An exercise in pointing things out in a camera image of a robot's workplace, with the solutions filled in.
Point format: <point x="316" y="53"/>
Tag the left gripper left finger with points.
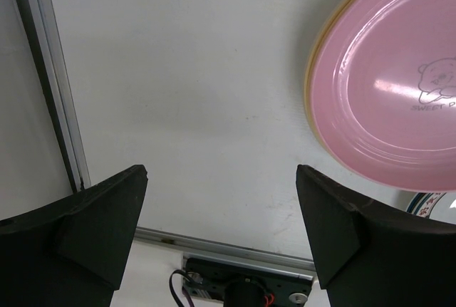
<point x="73" y="252"/>

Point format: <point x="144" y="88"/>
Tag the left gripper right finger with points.
<point x="367" y="253"/>

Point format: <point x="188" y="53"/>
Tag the green rimmed lettered plate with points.
<point x="435" y="206"/>

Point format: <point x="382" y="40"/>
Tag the tan plate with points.
<point x="312" y="63"/>

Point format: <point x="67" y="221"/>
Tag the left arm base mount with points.
<point x="236" y="285"/>

